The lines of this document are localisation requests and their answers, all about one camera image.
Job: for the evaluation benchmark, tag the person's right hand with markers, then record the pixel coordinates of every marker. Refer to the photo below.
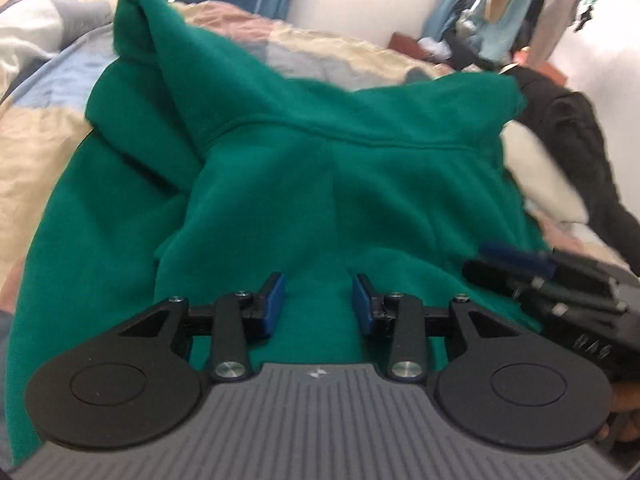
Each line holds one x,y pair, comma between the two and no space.
622,405

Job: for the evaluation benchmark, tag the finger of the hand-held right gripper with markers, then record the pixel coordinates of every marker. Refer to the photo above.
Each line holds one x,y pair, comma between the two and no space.
520,259
505,282

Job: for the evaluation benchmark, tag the clear plastic bag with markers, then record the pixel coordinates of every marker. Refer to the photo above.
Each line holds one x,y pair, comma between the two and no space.
432,46

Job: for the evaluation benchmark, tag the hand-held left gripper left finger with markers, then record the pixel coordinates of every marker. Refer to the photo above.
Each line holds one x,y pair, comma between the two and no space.
274,305

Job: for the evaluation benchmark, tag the row of hanging clothes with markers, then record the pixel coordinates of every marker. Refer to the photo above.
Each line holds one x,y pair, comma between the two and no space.
510,5

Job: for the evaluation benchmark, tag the red suitcase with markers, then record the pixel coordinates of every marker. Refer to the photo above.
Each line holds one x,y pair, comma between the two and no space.
405,45

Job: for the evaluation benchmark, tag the green hoodie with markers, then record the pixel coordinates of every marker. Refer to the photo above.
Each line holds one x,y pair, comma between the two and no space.
300,185

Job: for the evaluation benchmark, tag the white fluffy blanket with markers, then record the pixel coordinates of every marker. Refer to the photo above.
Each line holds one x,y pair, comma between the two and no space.
540,175

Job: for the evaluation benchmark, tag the patchwork bed quilt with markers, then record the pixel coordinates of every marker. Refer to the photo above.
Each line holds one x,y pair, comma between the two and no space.
35,135

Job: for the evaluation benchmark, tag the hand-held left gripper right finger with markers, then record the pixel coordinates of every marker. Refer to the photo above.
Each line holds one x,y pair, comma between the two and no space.
364,305

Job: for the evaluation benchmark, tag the black puffer jacket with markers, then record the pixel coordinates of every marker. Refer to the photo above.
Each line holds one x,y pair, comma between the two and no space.
575,135

